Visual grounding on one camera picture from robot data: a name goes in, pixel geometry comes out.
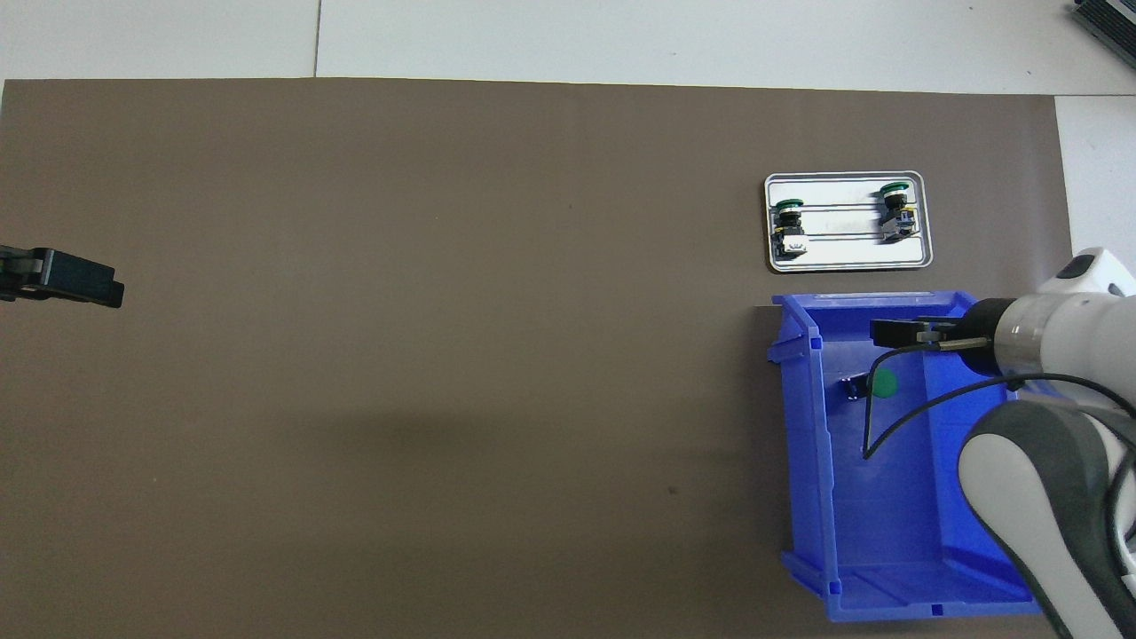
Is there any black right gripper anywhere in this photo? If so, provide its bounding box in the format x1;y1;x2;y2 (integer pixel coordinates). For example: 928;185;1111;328
870;298;1010;379

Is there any green push button switch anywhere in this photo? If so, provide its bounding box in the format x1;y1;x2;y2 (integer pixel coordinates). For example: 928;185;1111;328
839;368;900;402

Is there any green button with yellow band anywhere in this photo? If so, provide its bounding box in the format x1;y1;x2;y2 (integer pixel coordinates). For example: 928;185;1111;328
877;180;917;246

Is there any green button with white block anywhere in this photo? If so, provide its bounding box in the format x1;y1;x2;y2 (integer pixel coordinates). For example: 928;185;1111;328
772;197;810;260

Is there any grey metal tray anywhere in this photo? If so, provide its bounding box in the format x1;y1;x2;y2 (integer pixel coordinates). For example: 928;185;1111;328
763;171;935;273

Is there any blue plastic storage bin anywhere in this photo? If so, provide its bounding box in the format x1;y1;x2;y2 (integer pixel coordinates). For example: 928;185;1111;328
766;291;1046;622

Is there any brown table mat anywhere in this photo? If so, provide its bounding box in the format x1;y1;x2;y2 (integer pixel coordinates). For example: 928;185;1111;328
0;78;1115;639

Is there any grey ribbed device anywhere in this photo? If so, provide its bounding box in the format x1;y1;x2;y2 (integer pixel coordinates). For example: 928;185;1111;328
1069;0;1136;45

